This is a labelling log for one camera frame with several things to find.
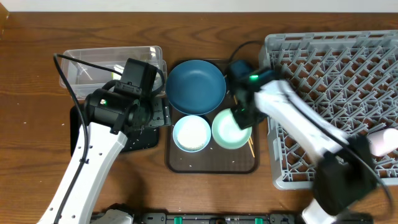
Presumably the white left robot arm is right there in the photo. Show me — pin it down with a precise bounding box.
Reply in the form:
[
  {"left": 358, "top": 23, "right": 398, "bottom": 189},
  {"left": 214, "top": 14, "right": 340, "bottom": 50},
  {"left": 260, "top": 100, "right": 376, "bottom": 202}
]
[{"left": 39, "top": 88, "right": 171, "bottom": 223}]

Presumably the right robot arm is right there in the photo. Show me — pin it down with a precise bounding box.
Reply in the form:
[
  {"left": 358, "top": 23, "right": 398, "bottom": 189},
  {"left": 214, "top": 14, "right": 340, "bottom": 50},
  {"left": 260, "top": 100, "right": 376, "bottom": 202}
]
[{"left": 226, "top": 68, "right": 394, "bottom": 223}]

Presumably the mint green bowl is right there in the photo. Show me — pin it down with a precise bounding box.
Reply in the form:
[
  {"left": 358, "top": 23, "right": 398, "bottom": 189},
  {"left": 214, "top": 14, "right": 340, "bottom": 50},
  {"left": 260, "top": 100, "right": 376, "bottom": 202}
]
[{"left": 211, "top": 108, "right": 252, "bottom": 149}]

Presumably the pile of white rice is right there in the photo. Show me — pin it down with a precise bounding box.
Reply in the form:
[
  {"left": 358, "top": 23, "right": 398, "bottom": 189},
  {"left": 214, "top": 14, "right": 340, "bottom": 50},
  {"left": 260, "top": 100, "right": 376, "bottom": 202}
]
[{"left": 177, "top": 123, "right": 207, "bottom": 151}]

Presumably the pink plastic cup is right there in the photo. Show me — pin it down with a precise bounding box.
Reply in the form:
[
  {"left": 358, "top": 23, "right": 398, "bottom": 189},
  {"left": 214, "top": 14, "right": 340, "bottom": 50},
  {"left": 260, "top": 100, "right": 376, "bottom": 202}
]
[{"left": 367, "top": 128, "right": 398, "bottom": 157}]

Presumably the white napkin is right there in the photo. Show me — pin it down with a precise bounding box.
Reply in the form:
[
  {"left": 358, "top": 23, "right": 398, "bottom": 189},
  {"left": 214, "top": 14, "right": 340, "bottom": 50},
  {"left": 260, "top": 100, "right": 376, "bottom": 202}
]
[{"left": 112, "top": 65, "right": 124, "bottom": 80}]

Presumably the wooden chopstick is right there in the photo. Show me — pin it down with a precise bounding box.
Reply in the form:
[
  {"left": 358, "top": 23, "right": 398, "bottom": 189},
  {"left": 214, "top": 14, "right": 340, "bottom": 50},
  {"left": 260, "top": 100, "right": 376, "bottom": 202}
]
[{"left": 233, "top": 95, "right": 255, "bottom": 157}]

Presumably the black waste bin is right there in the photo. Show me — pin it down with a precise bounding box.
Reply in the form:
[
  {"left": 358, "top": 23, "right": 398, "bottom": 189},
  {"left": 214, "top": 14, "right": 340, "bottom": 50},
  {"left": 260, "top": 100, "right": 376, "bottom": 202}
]
[{"left": 70, "top": 106, "right": 159, "bottom": 155}]

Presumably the brown serving tray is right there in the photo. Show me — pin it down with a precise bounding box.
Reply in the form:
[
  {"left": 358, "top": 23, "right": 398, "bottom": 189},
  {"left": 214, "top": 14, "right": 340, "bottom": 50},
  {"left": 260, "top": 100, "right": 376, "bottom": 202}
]
[{"left": 165, "top": 60, "right": 259, "bottom": 174}]

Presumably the light blue bowl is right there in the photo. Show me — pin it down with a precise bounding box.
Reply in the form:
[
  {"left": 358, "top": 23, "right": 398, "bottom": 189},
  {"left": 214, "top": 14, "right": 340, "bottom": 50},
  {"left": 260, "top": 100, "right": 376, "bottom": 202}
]
[{"left": 172, "top": 115, "right": 211, "bottom": 153}]

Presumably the dark blue plate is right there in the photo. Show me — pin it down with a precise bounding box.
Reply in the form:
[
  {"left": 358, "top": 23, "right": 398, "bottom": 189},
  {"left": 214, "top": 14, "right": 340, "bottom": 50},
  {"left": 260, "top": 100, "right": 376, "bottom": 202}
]
[{"left": 165, "top": 60, "right": 226, "bottom": 115}]

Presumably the clear plastic waste bin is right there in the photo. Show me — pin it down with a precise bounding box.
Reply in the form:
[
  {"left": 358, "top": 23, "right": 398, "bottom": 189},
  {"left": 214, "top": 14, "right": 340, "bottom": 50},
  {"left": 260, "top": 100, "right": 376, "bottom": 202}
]
[{"left": 61, "top": 45, "right": 167, "bottom": 100}]

